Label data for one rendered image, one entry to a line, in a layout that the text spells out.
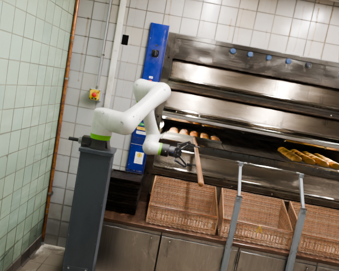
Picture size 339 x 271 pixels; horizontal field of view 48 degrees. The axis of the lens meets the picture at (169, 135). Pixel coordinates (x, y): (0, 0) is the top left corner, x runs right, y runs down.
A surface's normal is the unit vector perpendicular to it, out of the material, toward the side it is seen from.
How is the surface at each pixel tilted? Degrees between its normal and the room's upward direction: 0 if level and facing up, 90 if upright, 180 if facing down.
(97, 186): 90
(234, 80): 70
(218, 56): 91
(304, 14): 90
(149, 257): 90
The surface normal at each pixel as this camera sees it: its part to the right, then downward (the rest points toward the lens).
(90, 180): 0.02, 0.14
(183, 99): 0.02, -0.22
